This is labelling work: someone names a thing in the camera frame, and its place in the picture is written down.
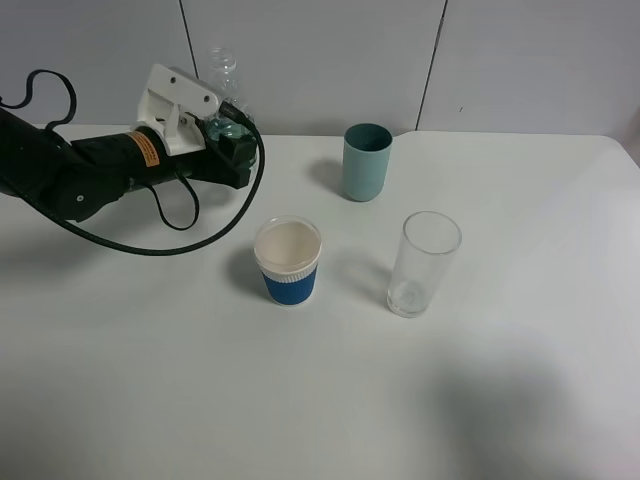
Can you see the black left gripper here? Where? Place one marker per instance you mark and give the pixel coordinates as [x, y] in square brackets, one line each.
[120, 163]

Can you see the clear plastic drink bottle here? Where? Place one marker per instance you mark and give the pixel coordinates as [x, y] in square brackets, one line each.
[224, 78]

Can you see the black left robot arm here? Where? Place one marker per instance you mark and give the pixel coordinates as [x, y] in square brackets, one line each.
[40, 163]

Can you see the blue sleeved paper cup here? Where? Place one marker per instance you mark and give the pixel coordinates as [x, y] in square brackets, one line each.
[287, 251]

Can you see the teal plastic cup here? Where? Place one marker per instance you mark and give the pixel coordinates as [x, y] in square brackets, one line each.
[366, 154]

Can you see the clear drinking glass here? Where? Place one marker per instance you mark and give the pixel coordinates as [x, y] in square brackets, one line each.
[429, 241]

